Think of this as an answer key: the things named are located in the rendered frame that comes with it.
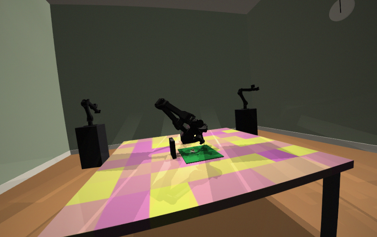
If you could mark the green circuit board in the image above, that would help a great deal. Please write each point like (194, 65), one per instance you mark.
(204, 152)

